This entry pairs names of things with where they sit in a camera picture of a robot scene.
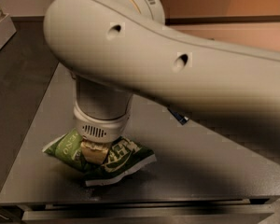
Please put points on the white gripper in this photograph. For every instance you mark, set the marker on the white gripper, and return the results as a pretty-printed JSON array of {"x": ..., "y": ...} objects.
[{"x": 100, "y": 129}]

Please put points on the green jalapeno chip bag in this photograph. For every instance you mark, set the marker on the green jalapeno chip bag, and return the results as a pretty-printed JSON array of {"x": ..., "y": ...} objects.
[{"x": 125, "y": 157}]

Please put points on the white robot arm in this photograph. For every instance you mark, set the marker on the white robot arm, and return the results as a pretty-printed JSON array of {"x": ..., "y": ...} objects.
[{"x": 122, "y": 47}]

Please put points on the black snack bar wrapper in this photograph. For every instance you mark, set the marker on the black snack bar wrapper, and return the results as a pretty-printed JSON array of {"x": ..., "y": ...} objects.
[{"x": 180, "y": 118}]

